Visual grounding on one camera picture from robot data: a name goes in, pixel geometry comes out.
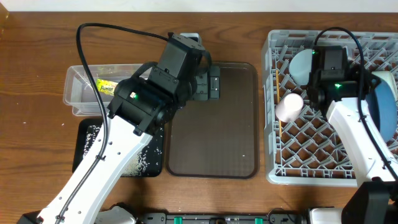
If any spilled white rice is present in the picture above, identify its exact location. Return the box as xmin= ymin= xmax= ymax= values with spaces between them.
xmin=82 ymin=124 xmax=164 ymax=175

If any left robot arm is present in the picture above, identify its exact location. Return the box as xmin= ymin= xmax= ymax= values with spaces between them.
xmin=19 ymin=62 xmax=185 ymax=223

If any grey dishwasher rack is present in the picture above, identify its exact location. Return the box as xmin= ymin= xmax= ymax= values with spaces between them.
xmin=261 ymin=28 xmax=397 ymax=187

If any brown serving tray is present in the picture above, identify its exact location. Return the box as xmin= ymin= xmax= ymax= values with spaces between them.
xmin=165 ymin=62 xmax=259 ymax=179

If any clear plastic bin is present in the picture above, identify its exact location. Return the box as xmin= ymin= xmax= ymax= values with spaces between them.
xmin=63 ymin=63 xmax=141 ymax=116

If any mint green bowl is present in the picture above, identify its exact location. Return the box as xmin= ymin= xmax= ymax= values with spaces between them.
xmin=372 ymin=71 xmax=397 ymax=95

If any yellow green snack wrapper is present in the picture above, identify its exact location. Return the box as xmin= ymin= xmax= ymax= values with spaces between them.
xmin=96 ymin=79 xmax=118 ymax=95

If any pink cup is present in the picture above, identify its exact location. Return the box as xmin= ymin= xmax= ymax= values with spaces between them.
xmin=275 ymin=93 xmax=304 ymax=123

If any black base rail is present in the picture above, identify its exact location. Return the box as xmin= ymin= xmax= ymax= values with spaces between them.
xmin=137 ymin=210 xmax=308 ymax=224

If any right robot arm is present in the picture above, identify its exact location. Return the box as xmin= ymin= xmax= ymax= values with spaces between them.
xmin=304 ymin=46 xmax=397 ymax=223

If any black tray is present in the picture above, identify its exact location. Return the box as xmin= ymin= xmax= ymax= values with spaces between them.
xmin=72 ymin=118 xmax=165 ymax=178

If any wooden chopstick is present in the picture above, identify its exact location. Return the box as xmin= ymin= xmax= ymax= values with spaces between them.
xmin=275 ymin=69 xmax=282 ymax=138

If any light blue bowl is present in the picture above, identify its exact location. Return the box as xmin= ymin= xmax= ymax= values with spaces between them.
xmin=289 ymin=49 xmax=313 ymax=85

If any dark blue plate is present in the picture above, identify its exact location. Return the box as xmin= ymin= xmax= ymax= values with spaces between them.
xmin=365 ymin=78 xmax=397 ymax=142

